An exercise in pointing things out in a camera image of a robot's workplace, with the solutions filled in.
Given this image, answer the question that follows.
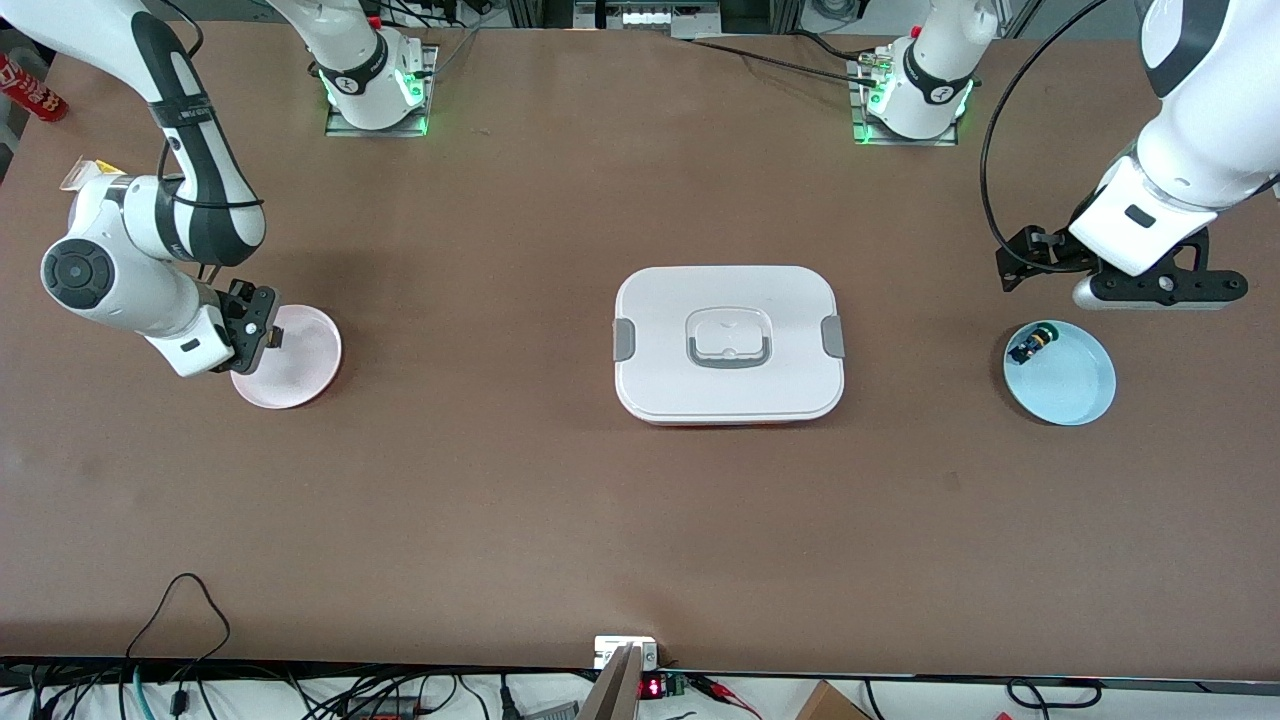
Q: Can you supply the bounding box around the pink round plate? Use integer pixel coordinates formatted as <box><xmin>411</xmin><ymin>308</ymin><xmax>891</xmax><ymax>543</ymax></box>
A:
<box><xmin>230</xmin><ymin>304</ymin><xmax>343</xmax><ymax>410</ymax></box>

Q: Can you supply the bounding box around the black blue small connector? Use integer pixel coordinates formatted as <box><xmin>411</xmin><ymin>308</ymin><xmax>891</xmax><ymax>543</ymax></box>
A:
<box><xmin>1008</xmin><ymin>323</ymin><xmax>1061</xmax><ymax>365</ymax></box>

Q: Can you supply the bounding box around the light blue round plate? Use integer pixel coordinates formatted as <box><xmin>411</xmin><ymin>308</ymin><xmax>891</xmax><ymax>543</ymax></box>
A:
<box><xmin>1003</xmin><ymin>319</ymin><xmax>1117</xmax><ymax>427</ymax></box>

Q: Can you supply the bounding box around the yellow white small carton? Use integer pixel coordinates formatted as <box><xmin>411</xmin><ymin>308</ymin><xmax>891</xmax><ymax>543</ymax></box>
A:
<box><xmin>60</xmin><ymin>157</ymin><xmax>127</xmax><ymax>191</ymax></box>

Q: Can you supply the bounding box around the white lidded lunch box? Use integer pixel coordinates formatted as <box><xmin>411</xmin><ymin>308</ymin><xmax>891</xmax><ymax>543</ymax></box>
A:
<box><xmin>612</xmin><ymin>265</ymin><xmax>846</xmax><ymax>427</ymax></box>

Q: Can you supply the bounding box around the red drink can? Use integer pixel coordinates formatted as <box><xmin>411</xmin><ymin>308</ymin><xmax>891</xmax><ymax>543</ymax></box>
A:
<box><xmin>0</xmin><ymin>52</ymin><xmax>69</xmax><ymax>123</ymax></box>

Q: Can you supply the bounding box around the white power strip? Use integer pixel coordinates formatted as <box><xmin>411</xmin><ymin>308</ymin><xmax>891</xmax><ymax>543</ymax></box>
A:
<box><xmin>575</xmin><ymin>0</ymin><xmax>721</xmax><ymax>31</ymax></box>

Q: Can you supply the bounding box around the brown cardboard box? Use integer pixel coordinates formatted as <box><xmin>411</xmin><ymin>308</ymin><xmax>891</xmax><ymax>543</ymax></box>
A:
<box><xmin>795</xmin><ymin>680</ymin><xmax>873</xmax><ymax>720</ymax></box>

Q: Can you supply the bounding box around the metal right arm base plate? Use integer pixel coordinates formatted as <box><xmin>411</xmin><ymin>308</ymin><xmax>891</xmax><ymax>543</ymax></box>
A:
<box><xmin>325</xmin><ymin>45</ymin><xmax>439</xmax><ymax>138</ymax></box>

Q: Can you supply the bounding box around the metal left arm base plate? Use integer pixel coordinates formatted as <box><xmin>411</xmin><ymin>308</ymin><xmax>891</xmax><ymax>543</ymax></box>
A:
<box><xmin>850</xmin><ymin>55</ymin><xmax>959</xmax><ymax>148</ymax></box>

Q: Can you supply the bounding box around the black looped table cable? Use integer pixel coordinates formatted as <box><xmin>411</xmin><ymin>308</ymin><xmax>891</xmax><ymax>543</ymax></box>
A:
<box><xmin>125</xmin><ymin>573</ymin><xmax>232</xmax><ymax>666</ymax></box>

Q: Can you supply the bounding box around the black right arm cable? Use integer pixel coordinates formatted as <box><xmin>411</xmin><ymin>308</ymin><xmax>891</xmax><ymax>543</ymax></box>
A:
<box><xmin>158</xmin><ymin>0</ymin><xmax>267</xmax><ymax>213</ymax></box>

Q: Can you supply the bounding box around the black cable to arm base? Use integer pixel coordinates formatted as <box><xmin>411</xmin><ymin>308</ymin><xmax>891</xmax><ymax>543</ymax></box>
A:
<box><xmin>690</xmin><ymin>30</ymin><xmax>881</xmax><ymax>86</ymax></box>

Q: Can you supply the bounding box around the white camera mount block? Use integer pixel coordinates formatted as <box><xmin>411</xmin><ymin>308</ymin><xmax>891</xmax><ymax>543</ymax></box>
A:
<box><xmin>594</xmin><ymin>636</ymin><xmax>659</xmax><ymax>671</ymax></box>

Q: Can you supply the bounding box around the aluminium camera mount bar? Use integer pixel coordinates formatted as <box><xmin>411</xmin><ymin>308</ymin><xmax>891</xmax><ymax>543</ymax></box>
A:
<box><xmin>580</xmin><ymin>645</ymin><xmax>641</xmax><ymax>720</ymax></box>

